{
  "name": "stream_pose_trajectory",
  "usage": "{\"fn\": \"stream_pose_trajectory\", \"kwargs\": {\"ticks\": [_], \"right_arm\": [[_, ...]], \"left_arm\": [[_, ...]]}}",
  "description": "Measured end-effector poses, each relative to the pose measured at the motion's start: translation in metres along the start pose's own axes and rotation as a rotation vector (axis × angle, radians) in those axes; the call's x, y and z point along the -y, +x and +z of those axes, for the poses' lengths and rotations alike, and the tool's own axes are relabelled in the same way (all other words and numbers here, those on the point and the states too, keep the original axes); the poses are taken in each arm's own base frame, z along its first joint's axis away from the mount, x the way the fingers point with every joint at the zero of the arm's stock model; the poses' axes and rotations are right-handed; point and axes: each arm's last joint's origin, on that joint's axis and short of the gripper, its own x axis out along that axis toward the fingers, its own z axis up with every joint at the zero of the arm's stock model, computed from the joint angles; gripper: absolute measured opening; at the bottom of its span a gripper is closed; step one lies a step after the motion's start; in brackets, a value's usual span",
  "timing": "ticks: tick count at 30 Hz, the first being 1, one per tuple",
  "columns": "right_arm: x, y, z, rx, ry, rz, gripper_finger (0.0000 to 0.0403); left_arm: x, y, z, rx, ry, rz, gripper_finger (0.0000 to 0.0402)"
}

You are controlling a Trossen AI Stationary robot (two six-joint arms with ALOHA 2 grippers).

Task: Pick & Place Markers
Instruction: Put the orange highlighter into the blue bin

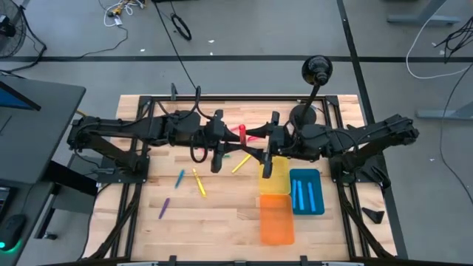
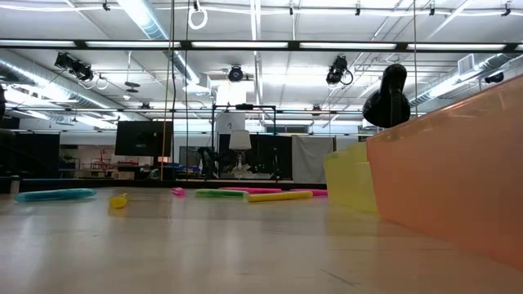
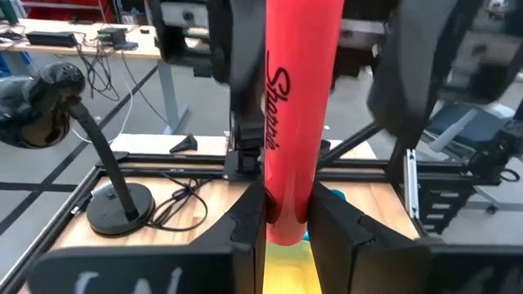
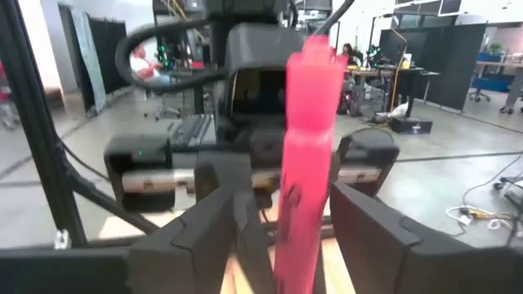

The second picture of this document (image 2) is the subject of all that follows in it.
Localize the green marker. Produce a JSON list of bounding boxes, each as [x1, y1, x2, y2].
[[194, 188, 249, 200]]

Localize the yellow marker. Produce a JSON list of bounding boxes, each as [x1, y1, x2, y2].
[[247, 190, 315, 203], [108, 192, 130, 210]]

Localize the blue marker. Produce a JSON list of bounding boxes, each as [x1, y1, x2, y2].
[[15, 188, 98, 203]]

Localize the black partition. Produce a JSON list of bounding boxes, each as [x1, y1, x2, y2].
[[218, 133, 293, 180]]

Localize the white table lamp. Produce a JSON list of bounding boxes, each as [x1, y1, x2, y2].
[[228, 129, 253, 172]]

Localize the white pillar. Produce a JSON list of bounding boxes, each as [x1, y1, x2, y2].
[[215, 83, 247, 136]]

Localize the grey cloth screen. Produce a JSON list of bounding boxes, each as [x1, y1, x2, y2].
[[291, 136, 336, 184]]

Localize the yellow translucent bin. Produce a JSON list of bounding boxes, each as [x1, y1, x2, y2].
[[323, 141, 379, 215]]

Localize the black overhead fixture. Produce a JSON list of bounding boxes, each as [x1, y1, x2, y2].
[[325, 55, 355, 87], [54, 51, 95, 82]]

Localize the black television screen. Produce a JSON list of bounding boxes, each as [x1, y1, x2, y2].
[[114, 120, 174, 158]]

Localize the black overhead rig beam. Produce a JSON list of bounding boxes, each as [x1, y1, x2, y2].
[[0, 38, 523, 53]]

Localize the black desk lamp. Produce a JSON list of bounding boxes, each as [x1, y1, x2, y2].
[[361, 63, 412, 129]]

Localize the thin metal pole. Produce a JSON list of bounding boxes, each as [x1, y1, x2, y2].
[[412, 0, 418, 119]]

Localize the orange translucent bin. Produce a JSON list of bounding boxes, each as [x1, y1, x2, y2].
[[365, 74, 523, 271]]

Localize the black background frame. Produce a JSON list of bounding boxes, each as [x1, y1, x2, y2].
[[211, 104, 278, 180]]

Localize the black overhead camera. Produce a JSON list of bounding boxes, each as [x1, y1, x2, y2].
[[227, 65, 245, 83]]

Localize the black hanging cable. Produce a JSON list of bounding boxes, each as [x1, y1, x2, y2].
[[184, 0, 191, 180]]

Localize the white cable ring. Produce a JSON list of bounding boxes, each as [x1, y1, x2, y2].
[[187, 6, 209, 31]]

